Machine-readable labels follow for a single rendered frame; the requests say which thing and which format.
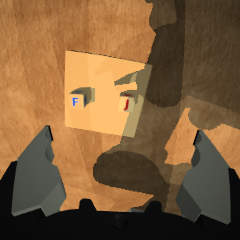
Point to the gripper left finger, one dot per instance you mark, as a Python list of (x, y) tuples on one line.
[(31, 188)]

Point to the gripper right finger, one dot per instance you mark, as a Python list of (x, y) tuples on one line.
[(210, 192)]

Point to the beige letter block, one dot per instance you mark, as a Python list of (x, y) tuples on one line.
[(126, 102), (77, 99)]

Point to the light orange mat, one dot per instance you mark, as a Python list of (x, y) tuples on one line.
[(104, 78)]

